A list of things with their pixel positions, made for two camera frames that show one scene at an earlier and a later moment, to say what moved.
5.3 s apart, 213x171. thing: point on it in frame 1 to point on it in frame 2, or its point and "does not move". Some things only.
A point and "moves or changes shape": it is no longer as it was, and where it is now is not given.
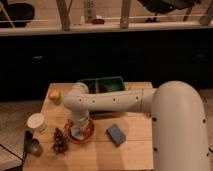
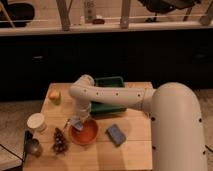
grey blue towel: [76, 132] moves or changes shape
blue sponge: [115, 135] does not move
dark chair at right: [161, 6] does not move
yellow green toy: [55, 97] does not move
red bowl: [88, 135] moves or changes shape
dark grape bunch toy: [60, 144] does not move
